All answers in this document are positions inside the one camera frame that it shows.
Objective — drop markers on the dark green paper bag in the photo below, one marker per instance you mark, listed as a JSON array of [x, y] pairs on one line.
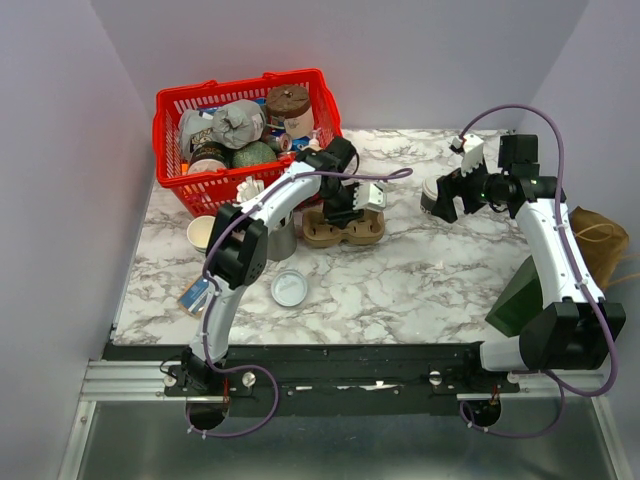
[[519, 303]]

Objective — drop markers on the small metal can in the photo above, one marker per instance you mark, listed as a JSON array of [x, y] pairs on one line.
[[284, 142]]

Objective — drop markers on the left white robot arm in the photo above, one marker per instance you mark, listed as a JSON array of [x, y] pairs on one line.
[[238, 244]]

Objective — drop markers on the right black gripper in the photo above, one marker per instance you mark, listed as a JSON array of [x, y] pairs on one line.
[[449, 186]]

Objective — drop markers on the stack of paper cups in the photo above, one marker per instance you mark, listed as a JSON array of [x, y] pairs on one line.
[[199, 231]]

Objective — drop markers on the white plastic cup lid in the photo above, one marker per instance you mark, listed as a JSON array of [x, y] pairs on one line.
[[430, 188]]

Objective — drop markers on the orange sponge blue label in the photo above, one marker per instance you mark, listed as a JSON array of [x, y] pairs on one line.
[[193, 300]]

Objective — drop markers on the white pump bottle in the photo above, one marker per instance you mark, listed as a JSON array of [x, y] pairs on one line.
[[313, 143]]

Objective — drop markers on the red plastic shopping basket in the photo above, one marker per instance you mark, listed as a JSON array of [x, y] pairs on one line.
[[203, 193]]

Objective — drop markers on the grey wrapped package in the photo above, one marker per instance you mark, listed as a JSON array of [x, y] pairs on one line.
[[238, 123]]

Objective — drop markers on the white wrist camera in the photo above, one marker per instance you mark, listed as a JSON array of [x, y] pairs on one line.
[[370, 196], [471, 148]]

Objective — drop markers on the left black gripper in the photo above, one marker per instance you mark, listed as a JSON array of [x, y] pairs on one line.
[[344, 217]]

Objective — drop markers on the brown paper bag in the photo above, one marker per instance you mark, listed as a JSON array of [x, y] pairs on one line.
[[603, 244]]

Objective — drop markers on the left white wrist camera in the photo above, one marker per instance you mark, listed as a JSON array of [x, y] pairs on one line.
[[370, 196]]

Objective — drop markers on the brown lid cream tub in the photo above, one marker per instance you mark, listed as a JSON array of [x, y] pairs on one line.
[[290, 105]]

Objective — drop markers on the brown pulp cup carrier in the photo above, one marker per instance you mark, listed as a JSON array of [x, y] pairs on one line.
[[318, 233]]

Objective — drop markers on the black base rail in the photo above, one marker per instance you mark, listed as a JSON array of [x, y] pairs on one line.
[[325, 380]]

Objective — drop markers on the black paper coffee cup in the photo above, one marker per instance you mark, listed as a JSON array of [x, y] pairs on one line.
[[428, 206]]

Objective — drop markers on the green glitter ball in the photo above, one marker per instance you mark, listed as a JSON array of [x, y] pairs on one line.
[[253, 154]]

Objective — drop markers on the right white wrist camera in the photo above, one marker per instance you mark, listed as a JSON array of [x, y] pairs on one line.
[[471, 148]]

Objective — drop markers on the patterned grey pouch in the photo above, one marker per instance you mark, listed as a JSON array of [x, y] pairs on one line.
[[198, 145]]

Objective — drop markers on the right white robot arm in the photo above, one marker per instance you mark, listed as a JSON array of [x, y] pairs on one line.
[[576, 320]]

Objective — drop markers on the metal straw holder cup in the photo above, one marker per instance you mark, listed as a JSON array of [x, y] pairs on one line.
[[282, 241]]

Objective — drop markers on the stack of white lids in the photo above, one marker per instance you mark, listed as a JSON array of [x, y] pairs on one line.
[[289, 288]]

